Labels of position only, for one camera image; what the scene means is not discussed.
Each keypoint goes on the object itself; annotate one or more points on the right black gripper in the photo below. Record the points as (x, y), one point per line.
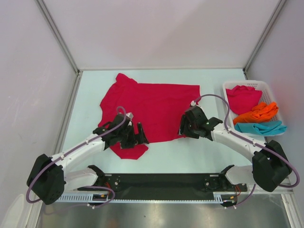
(183, 129)

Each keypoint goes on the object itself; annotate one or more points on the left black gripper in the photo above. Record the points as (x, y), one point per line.
(136, 138)

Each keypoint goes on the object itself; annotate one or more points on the magenta red t shirt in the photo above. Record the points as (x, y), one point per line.
(243, 98)
(158, 107)

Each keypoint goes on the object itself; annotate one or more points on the white plastic laundry basket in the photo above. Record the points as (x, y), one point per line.
(267, 97)

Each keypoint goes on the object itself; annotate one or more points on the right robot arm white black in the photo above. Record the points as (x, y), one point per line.
(268, 161)

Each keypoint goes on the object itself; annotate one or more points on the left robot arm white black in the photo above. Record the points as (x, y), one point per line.
(51, 176)

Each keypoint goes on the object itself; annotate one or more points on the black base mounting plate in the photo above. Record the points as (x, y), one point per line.
(179, 186)

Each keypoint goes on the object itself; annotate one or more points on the teal t shirt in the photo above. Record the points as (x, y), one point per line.
(271, 128)

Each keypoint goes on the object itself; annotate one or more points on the orange t shirt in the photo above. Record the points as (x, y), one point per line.
(263, 112)

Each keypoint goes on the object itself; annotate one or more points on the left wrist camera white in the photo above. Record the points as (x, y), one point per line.
(128, 120)

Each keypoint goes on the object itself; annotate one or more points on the white slotted cable duct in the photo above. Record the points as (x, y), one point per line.
(99, 198)

